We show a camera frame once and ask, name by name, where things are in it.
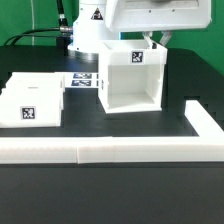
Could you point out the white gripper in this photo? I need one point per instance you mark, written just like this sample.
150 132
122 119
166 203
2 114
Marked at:
157 15

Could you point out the white drawer cabinet box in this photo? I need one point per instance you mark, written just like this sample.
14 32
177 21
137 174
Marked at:
131 75

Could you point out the white front drawer tray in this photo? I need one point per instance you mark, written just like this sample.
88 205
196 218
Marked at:
31 108

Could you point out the white drawer tray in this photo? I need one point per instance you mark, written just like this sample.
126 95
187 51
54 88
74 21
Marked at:
20 82
31 108

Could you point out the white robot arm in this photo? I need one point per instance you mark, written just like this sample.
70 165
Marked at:
90 28

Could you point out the white rear drawer tray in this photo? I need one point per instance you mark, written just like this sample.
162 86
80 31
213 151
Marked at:
20 82

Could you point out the white L-shaped fence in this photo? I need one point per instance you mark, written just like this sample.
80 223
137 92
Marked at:
207 145

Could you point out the white marker base plate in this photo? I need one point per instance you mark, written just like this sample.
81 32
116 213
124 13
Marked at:
79 79

